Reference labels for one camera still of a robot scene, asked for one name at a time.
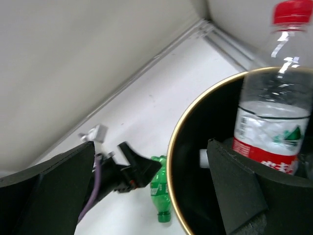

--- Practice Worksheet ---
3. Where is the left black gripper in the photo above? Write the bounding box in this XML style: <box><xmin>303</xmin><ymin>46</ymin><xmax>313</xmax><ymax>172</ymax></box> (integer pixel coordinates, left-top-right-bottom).
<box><xmin>93</xmin><ymin>141</ymin><xmax>162</xmax><ymax>196</ymax></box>

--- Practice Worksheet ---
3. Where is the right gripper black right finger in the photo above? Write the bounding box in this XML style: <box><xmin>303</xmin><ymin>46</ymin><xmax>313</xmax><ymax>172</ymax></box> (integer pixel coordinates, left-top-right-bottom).
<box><xmin>207</xmin><ymin>139</ymin><xmax>313</xmax><ymax>235</ymax></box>

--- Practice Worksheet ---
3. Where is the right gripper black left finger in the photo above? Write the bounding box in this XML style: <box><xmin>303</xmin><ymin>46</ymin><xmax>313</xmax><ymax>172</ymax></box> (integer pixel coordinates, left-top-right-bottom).
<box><xmin>0</xmin><ymin>141</ymin><xmax>95</xmax><ymax>235</ymax></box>

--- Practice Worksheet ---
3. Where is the green plastic bottle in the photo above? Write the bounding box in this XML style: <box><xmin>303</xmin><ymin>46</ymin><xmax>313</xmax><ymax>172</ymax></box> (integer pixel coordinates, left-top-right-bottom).
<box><xmin>150</xmin><ymin>155</ymin><xmax>172</xmax><ymax>223</ymax></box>

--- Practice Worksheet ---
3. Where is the clear bottle red label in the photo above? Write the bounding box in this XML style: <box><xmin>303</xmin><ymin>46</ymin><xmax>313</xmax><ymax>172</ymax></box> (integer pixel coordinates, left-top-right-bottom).
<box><xmin>232</xmin><ymin>0</ymin><xmax>313</xmax><ymax>174</ymax></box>

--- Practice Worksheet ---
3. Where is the dark bin with gold rim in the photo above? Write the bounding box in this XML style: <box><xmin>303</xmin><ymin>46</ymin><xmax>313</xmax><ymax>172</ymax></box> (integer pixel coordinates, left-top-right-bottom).
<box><xmin>166</xmin><ymin>66</ymin><xmax>313</xmax><ymax>235</ymax></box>

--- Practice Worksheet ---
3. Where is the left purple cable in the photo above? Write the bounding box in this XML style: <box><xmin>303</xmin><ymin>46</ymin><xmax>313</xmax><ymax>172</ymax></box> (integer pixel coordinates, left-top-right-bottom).
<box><xmin>78</xmin><ymin>156</ymin><xmax>103</xmax><ymax>221</ymax></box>

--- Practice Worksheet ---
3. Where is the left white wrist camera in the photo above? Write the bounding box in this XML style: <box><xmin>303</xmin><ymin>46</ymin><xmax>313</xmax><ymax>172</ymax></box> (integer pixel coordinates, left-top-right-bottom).
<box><xmin>78</xmin><ymin>124</ymin><xmax>108</xmax><ymax>147</ymax></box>

